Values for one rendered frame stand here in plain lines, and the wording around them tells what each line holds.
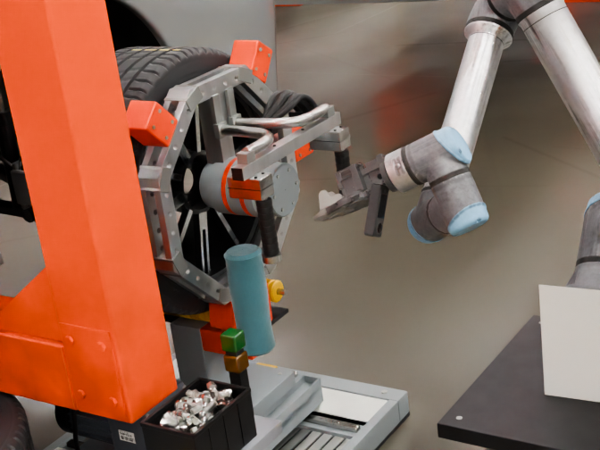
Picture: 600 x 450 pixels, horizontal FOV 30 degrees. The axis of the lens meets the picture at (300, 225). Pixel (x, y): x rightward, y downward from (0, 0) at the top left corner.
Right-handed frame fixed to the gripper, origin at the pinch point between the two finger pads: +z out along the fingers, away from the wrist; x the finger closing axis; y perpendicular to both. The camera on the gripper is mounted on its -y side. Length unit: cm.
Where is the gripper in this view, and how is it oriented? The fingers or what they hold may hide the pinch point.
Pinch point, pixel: (320, 220)
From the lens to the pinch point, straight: 250.5
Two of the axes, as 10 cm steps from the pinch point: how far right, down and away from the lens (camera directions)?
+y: -3.1, -9.2, 2.5
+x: -4.9, -0.8, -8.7
